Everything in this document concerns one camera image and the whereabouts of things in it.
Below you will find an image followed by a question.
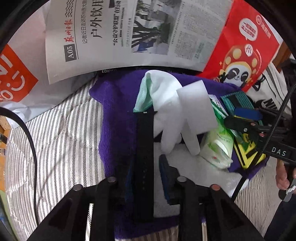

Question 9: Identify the white knitted cloth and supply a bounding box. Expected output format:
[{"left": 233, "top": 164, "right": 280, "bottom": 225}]
[{"left": 154, "top": 143, "right": 242, "bottom": 218}]

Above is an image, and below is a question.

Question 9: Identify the newspaper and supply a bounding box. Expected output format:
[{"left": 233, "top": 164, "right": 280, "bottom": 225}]
[{"left": 46, "top": 1, "right": 232, "bottom": 83}]

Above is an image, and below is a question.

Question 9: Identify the black cable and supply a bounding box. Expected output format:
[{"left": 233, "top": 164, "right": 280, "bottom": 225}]
[{"left": 0, "top": 107, "right": 40, "bottom": 227}]

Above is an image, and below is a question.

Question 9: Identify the purple towel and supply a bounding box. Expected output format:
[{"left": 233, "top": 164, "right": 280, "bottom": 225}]
[{"left": 89, "top": 69, "right": 270, "bottom": 239}]

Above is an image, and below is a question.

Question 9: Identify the red panda bag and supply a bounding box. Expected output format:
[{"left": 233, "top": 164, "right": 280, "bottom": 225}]
[{"left": 200, "top": 1, "right": 280, "bottom": 92}]

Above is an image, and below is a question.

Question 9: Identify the striped quilt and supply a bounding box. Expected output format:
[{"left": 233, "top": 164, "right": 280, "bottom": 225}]
[{"left": 5, "top": 81, "right": 280, "bottom": 240}]

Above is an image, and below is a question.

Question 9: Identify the green tissue pack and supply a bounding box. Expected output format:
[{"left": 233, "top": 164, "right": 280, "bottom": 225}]
[{"left": 199, "top": 94, "right": 234, "bottom": 169}]

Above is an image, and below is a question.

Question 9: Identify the white glove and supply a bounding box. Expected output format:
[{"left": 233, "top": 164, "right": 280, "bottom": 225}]
[{"left": 133, "top": 70, "right": 200, "bottom": 156}]

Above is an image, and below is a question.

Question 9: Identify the wooden door frame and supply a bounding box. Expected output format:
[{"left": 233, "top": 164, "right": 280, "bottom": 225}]
[{"left": 273, "top": 42, "right": 292, "bottom": 72}]

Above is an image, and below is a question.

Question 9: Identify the white Nike waist bag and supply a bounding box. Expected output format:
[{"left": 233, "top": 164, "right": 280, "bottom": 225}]
[{"left": 246, "top": 62, "right": 287, "bottom": 110}]

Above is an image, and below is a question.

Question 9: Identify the teal striped cloth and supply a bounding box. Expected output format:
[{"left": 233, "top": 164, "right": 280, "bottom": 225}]
[{"left": 220, "top": 91, "right": 263, "bottom": 126}]

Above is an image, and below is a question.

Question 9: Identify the black strap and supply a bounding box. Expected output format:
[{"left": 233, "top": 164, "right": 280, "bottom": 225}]
[{"left": 123, "top": 110, "right": 158, "bottom": 218}]

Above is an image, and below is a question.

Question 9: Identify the wooden furniture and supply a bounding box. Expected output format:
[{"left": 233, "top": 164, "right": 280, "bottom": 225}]
[{"left": 0, "top": 116, "right": 11, "bottom": 191}]

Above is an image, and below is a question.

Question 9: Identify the yellow mini backpack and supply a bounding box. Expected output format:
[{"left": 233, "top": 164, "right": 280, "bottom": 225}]
[{"left": 234, "top": 133, "right": 257, "bottom": 170}]

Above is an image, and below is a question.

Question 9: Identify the white Miniso plastic bag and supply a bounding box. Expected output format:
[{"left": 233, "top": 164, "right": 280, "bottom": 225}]
[{"left": 1, "top": 3, "right": 95, "bottom": 123}]

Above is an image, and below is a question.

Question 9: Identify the person's hand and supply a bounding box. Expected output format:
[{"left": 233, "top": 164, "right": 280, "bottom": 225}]
[{"left": 275, "top": 159, "right": 290, "bottom": 190}]

